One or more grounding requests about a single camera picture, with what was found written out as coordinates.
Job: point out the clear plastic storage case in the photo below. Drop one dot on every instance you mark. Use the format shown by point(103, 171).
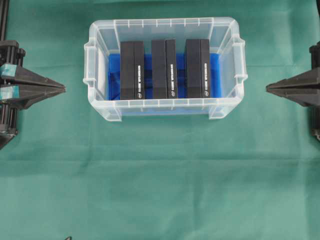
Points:
point(223, 33)

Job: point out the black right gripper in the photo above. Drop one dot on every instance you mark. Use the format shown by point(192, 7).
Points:
point(301, 89)

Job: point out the black frame rail left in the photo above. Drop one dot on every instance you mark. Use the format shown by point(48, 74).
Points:
point(4, 9)

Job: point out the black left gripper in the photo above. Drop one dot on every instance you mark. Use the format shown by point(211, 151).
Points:
point(14, 96)

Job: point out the green table cloth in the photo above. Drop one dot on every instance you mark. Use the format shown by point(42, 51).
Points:
point(253, 175)

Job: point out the black box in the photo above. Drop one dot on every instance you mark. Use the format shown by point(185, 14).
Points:
point(132, 71)
point(197, 68)
point(164, 69)

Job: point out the blue plastic liner sheet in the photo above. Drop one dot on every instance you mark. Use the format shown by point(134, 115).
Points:
point(114, 67)

